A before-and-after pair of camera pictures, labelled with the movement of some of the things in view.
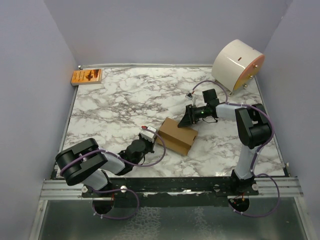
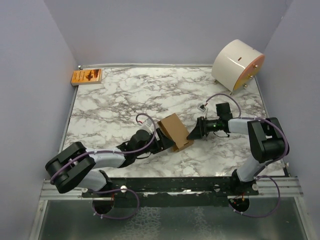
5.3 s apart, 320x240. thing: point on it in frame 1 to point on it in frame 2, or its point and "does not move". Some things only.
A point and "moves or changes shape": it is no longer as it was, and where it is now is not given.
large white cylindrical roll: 236,64 does not move
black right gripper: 190,118 to 200,130
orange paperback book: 81,77 does not move
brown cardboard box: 174,139 moves or changes shape
